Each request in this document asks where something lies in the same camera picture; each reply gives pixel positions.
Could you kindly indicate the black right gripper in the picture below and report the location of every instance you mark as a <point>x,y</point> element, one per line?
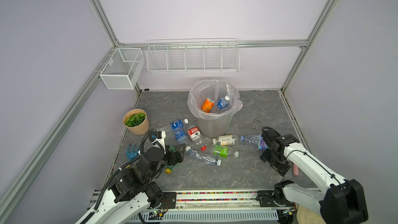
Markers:
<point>279,167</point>

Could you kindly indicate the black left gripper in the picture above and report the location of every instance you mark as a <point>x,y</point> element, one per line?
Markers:
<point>173,160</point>

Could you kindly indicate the large clear bottle colourful label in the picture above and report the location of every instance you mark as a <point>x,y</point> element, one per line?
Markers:
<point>254,140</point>

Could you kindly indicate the clear bottle white cap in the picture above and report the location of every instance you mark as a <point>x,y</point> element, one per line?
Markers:
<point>194,154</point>

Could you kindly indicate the green label clear bottle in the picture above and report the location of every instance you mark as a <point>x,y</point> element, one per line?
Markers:
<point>224,152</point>

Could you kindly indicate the orange label bottle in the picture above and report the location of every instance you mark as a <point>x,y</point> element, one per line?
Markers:
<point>207,105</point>

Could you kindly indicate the blue label bottle white cap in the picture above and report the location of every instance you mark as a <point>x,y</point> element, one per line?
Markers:
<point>223,103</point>

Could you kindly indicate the crushed green bottle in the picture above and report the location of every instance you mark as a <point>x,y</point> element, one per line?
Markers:
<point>170,169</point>

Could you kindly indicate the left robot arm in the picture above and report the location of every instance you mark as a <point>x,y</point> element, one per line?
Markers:
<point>132,189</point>

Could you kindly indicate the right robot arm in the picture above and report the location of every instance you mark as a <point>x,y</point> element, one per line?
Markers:
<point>317,174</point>

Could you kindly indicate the blue label bottle near bin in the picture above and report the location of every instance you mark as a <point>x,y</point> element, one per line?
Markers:
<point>178,131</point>

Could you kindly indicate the grey mesh waste bin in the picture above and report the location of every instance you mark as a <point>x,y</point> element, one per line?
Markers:
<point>214,128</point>

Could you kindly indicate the clear plastic bin liner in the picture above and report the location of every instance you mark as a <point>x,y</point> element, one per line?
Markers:
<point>213,89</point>

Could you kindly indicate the pink stick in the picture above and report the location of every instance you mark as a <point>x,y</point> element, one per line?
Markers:
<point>295,170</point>

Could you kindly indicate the red label clear bottle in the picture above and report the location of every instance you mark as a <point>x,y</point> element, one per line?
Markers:
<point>197,138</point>

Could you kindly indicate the teal plastic garden fork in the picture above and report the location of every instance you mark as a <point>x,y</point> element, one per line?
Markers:
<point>133,151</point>

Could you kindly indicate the white yellow label clear bottle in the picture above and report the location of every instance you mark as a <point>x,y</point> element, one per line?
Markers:
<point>226,140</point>

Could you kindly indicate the beige pot with green plant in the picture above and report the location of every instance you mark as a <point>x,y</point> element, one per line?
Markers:
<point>136,121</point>

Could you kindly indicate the white mesh box basket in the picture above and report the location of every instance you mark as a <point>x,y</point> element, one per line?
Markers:
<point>122,70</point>

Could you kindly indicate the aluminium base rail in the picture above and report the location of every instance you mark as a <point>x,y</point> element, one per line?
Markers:
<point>218,202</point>

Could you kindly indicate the white wire wall shelf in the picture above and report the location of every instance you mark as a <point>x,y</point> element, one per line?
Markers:
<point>193,55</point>

